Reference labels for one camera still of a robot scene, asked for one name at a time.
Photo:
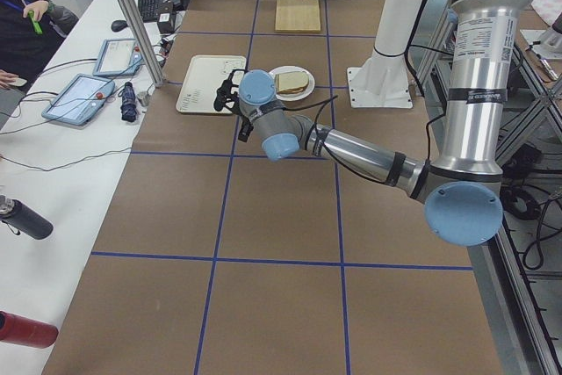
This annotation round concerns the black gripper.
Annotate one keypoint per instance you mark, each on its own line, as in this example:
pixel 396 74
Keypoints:
pixel 245 131

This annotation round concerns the aluminium frame post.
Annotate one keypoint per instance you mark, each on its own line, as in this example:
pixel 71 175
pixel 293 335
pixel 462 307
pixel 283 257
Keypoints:
pixel 134 20

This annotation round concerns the near teach pendant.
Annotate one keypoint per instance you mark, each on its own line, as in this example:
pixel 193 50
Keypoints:
pixel 79 101

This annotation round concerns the red bottle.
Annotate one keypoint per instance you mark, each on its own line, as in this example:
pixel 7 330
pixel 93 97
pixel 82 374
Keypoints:
pixel 16 329

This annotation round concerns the black keyboard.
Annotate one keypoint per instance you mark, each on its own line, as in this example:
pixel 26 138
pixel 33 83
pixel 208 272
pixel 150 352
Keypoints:
pixel 148 9

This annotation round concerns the folded dark blue umbrella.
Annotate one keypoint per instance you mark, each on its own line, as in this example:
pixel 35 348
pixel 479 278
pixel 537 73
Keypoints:
pixel 128 106

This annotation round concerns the far teach pendant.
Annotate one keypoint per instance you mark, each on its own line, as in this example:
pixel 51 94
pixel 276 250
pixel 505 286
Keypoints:
pixel 117 58

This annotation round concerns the teach pendant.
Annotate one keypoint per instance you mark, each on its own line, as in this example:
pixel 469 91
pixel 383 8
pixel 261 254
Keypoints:
pixel 117 58
pixel 79 101

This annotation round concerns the white round plate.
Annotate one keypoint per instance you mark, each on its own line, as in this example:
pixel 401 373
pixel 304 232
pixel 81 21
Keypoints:
pixel 301 95

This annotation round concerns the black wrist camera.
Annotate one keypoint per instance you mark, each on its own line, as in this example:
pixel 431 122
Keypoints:
pixel 245 130

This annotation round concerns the cream bear serving tray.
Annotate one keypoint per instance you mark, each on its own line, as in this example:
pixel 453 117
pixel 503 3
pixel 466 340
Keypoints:
pixel 204 76

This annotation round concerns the wooden cutting board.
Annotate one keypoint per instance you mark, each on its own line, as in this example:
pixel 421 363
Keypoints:
pixel 298 16

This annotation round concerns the bread slice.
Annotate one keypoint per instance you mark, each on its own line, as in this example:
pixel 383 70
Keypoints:
pixel 293 82

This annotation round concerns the green handheld object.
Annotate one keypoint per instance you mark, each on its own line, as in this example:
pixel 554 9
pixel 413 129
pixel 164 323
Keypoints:
pixel 35 24

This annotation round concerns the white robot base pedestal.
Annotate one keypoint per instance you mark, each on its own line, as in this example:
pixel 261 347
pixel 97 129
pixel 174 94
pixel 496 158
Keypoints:
pixel 382 81

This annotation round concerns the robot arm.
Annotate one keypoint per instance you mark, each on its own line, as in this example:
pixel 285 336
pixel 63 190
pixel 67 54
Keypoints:
pixel 460 188

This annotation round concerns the dark grey water bottle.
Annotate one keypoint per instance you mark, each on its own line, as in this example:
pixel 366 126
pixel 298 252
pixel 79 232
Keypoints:
pixel 16 214

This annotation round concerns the seated person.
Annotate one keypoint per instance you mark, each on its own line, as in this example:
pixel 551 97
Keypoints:
pixel 25 54

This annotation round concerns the black computer mouse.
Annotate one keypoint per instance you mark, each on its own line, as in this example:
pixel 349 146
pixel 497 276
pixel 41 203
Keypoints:
pixel 118 25

